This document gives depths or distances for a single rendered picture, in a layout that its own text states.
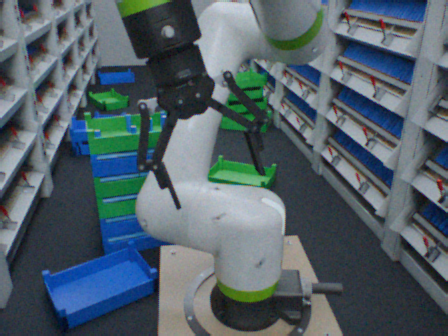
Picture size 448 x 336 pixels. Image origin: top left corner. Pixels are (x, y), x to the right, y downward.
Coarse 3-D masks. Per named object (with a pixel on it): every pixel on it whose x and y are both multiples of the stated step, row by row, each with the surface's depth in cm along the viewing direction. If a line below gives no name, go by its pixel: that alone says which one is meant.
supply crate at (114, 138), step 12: (96, 120) 150; (108, 120) 151; (120, 120) 153; (132, 120) 154; (156, 120) 157; (108, 132) 152; (120, 132) 152; (156, 132) 138; (96, 144) 133; (108, 144) 135; (120, 144) 136; (132, 144) 137
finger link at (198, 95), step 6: (198, 90) 57; (198, 96) 57; (204, 96) 57; (204, 102) 58; (210, 102) 58; (216, 102) 58; (216, 108) 58; (222, 108) 59; (228, 108) 59; (228, 114) 59; (234, 114) 60; (234, 120) 60; (240, 120) 60; (246, 120) 60; (246, 126) 61; (252, 126) 61; (258, 126) 60; (258, 132) 61
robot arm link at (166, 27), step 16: (176, 0) 51; (128, 16) 51; (144, 16) 50; (160, 16) 50; (176, 16) 51; (192, 16) 53; (128, 32) 53; (144, 32) 51; (160, 32) 51; (176, 32) 51; (192, 32) 53; (144, 48) 52; (160, 48) 52; (176, 48) 52
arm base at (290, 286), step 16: (288, 272) 84; (288, 288) 80; (304, 288) 82; (320, 288) 83; (336, 288) 83; (224, 304) 81; (240, 304) 78; (256, 304) 77; (272, 304) 80; (288, 304) 80; (304, 304) 81; (224, 320) 79; (240, 320) 78; (256, 320) 78; (272, 320) 79; (288, 320) 79
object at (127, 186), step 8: (96, 184) 139; (104, 184) 140; (112, 184) 141; (120, 184) 141; (128, 184) 142; (136, 184) 143; (96, 192) 140; (104, 192) 141; (112, 192) 142; (120, 192) 143; (128, 192) 144; (136, 192) 145
